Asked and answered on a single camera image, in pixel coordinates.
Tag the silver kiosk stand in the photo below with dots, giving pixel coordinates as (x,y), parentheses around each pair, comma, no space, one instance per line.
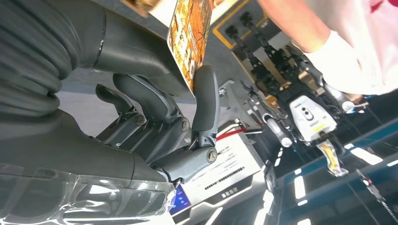
(224,167)

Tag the yellow floor tape square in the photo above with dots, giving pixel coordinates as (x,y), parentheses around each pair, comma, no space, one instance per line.
(222,40)

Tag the person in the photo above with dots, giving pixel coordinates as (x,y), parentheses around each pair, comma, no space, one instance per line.
(357,46)

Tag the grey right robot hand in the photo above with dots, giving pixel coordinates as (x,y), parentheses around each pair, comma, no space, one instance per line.
(77,155)

